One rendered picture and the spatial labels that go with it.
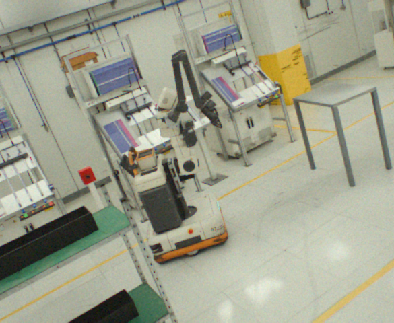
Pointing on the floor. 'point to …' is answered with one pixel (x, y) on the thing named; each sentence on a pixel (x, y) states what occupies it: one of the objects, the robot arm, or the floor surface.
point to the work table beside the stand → (332, 94)
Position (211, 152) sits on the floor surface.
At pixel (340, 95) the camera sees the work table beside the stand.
